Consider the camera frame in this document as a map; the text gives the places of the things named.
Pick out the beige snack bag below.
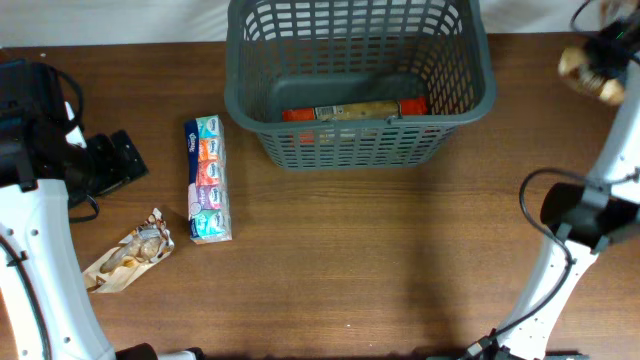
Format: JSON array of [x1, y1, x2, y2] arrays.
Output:
[[558, 47, 625, 106]]

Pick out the Kleenex tissue multipack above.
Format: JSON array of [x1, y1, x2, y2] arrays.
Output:
[[184, 115, 232, 244]]

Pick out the orange spaghetti package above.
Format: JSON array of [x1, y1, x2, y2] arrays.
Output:
[[282, 96, 428, 148]]

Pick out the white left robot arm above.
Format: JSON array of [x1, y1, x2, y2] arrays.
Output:
[[1, 60, 174, 359]]

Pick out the brown nut snack pouch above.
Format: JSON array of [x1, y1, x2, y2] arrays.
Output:
[[83, 208, 175, 293]]

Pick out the grey plastic basket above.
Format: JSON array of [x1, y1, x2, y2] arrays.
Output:
[[225, 0, 496, 170]]

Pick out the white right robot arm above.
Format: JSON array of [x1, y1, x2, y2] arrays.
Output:
[[463, 11, 639, 359]]

